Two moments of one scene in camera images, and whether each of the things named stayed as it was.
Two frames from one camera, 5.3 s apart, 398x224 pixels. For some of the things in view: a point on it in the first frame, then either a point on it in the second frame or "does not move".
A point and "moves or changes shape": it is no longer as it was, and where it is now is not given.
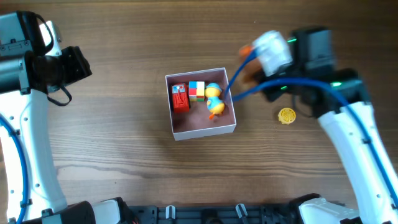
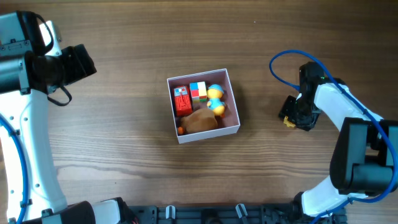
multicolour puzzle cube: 196,91 does not move
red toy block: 180,96 moves or changes shape
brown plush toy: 254,71 → 201,119
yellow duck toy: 215,104 does not move
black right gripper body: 293,74 → 300,112
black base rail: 283,213 does not move
